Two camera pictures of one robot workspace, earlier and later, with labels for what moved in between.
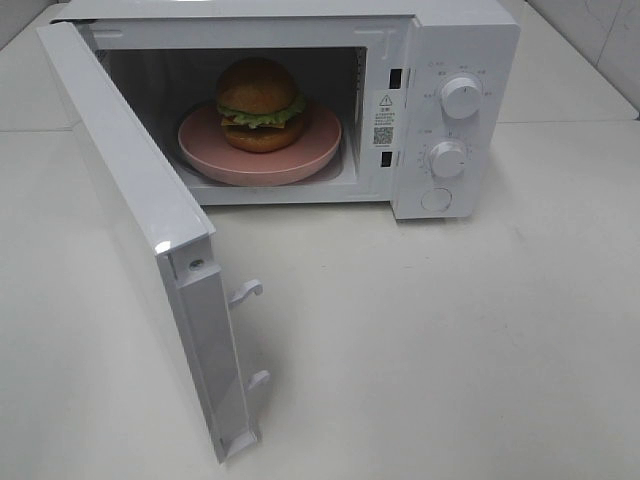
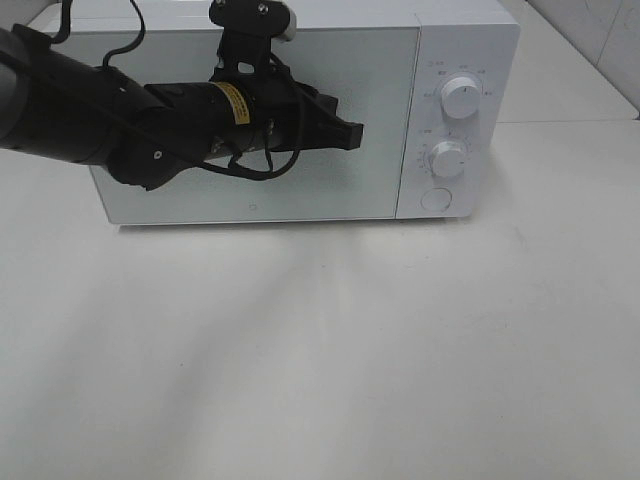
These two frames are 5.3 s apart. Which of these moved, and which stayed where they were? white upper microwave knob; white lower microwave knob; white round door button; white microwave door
Moved: white microwave door
Stayed: white lower microwave knob; white round door button; white upper microwave knob
